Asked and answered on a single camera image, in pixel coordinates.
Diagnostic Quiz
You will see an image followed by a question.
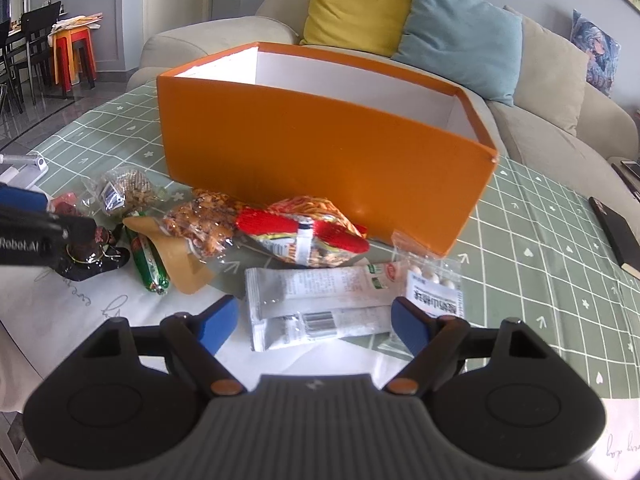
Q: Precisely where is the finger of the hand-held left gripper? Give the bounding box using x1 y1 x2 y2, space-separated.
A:
0 182 52 217
0 205 97 241

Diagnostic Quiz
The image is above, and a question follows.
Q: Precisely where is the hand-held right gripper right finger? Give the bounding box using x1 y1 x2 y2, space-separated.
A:
382 296 558 395

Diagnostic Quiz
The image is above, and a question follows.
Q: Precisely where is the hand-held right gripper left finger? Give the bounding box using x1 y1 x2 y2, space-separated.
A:
80 294 247 396

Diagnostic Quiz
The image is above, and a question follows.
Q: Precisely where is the red packet of braised meat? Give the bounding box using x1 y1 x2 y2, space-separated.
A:
50 191 132 282

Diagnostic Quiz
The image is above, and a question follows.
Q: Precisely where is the clear packet of white candies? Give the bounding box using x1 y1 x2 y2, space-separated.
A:
399 254 466 319

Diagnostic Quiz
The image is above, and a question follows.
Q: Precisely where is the clear bag of brown snacks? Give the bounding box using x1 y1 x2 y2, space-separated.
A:
81 166 169 219

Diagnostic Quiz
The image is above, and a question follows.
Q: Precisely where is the tan wedge snack packet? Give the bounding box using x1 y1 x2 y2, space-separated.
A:
122 214 214 295

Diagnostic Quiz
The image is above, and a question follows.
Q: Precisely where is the green sausage packet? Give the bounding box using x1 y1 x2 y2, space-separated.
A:
125 227 171 295

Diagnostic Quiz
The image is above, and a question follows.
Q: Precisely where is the white snack bar packet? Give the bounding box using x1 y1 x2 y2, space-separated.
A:
244 265 402 353

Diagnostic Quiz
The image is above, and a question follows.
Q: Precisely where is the clear bag of orange nuts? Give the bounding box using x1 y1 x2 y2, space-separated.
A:
162 188 247 262

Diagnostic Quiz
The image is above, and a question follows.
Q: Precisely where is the red clear noodle snack bag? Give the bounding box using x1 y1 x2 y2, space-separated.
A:
236 196 371 268

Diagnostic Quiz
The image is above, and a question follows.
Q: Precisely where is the orange cardboard box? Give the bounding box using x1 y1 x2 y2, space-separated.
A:
156 42 500 258

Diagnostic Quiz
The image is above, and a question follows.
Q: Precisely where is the black dining chair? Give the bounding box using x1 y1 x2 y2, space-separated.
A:
0 20 24 114
20 1 64 87

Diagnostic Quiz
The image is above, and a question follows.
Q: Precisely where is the green checked tablecloth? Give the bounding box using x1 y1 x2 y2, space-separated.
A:
0 80 640 480

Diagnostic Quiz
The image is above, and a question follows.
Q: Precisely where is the orange plastic stool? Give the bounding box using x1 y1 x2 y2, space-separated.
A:
52 26 99 99

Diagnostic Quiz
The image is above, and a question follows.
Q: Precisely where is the pile of papers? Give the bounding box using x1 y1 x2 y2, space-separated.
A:
49 14 104 37

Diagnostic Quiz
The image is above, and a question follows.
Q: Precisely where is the beige sofa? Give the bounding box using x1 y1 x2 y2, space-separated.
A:
125 0 640 261

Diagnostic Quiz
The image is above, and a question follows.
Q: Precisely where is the light blue cushion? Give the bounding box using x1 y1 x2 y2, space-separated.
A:
391 0 524 107

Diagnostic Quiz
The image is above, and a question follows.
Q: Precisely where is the beige cushion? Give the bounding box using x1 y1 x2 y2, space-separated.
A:
501 5 591 137

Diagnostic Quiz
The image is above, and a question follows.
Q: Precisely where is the yellow cushion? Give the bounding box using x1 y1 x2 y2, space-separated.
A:
300 0 418 59

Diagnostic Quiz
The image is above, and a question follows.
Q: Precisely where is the printed figure cushion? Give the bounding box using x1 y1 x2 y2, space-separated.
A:
570 9 622 97

